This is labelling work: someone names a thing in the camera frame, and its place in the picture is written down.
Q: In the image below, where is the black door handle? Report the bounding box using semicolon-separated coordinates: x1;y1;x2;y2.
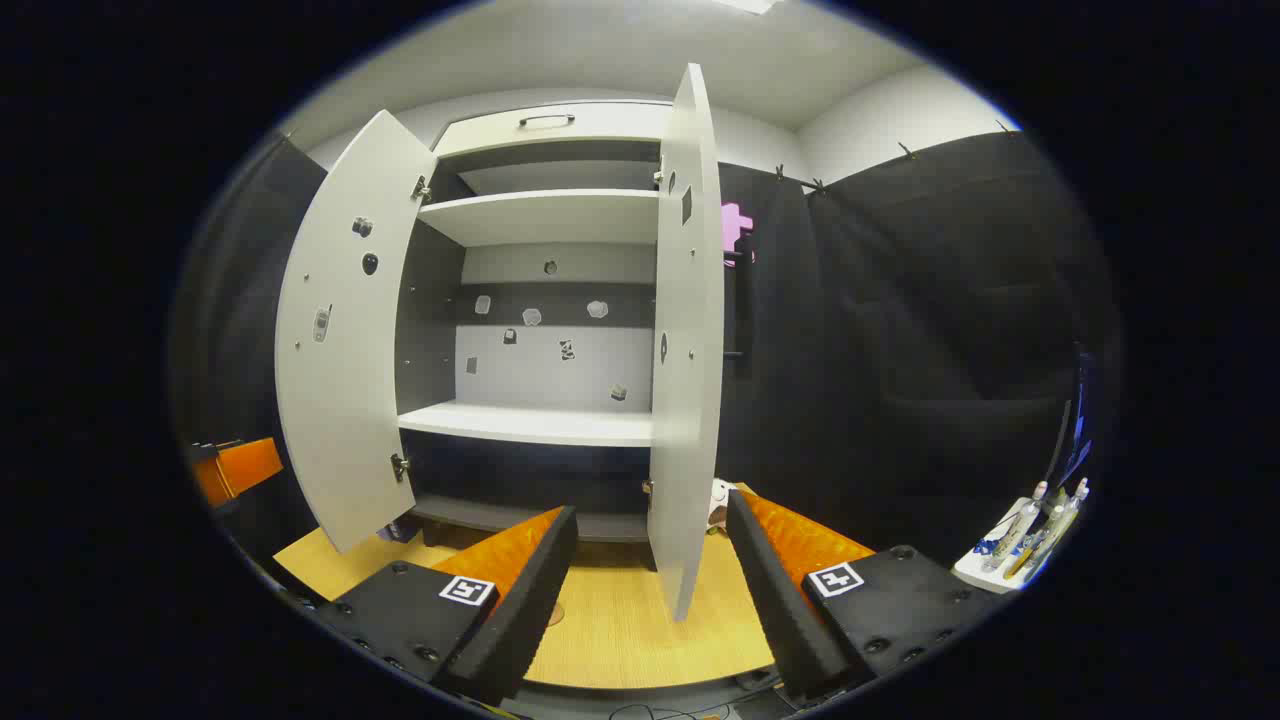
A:
722;250;751;361

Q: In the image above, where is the white tray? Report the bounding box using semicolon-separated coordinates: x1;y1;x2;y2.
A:
952;495;1086;593

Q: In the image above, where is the black backdrop cloth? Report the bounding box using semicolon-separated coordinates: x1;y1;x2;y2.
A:
170;130;1116;601

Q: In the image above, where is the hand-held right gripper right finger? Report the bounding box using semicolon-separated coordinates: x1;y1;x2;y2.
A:
725;488;1013;706

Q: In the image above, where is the white squeeze tube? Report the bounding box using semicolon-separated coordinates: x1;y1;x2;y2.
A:
985;482;1049;573
1030;478;1091;571
1005;500;1069;581

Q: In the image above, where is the white and grey cabinet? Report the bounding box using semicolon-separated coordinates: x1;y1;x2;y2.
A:
395;100;721;546

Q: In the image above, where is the white cabinet door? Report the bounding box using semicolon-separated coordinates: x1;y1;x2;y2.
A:
647;62;727;623
274;108;439;554

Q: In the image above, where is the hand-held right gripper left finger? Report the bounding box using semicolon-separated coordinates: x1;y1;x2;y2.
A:
310;505;581;709

